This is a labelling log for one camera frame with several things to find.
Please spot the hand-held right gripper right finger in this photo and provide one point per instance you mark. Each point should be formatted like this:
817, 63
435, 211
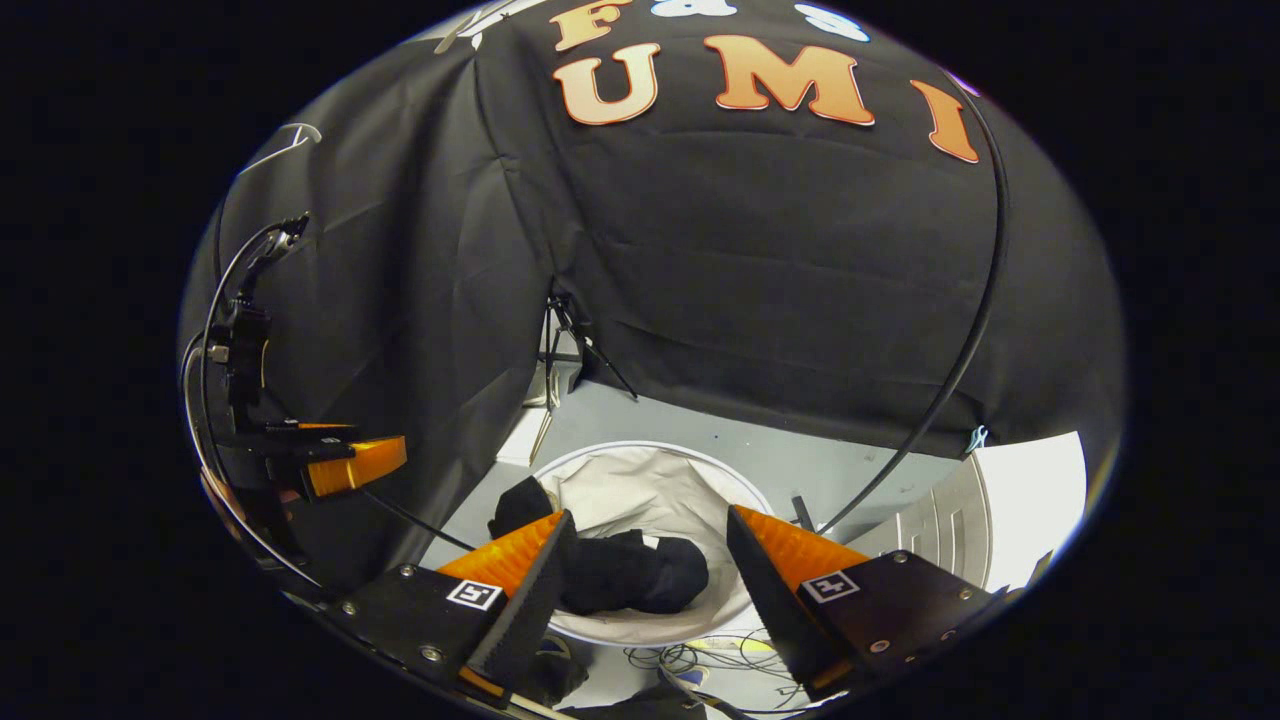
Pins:
770, 610

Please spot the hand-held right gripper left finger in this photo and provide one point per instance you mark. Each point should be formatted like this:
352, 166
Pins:
520, 610

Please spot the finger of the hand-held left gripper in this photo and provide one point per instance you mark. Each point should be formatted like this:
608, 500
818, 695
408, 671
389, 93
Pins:
350, 465

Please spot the black jacket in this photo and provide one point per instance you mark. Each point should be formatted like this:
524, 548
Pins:
630, 575

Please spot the white laundry hamper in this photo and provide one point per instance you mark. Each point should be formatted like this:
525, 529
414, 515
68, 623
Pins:
650, 480

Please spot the white clothes hanger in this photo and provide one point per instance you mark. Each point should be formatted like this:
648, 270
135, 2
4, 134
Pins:
300, 130

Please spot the black clothes rack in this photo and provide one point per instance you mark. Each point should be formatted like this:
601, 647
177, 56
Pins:
985, 310

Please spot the dark shoe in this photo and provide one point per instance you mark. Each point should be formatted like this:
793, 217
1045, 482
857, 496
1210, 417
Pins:
560, 675

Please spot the black tripod stand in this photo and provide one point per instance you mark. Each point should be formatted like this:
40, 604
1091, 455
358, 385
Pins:
565, 320

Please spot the white panelled door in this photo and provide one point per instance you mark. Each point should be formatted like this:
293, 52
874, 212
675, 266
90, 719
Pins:
1030, 500

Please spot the black backdrop cloth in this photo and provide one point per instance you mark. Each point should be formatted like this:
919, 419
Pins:
750, 250

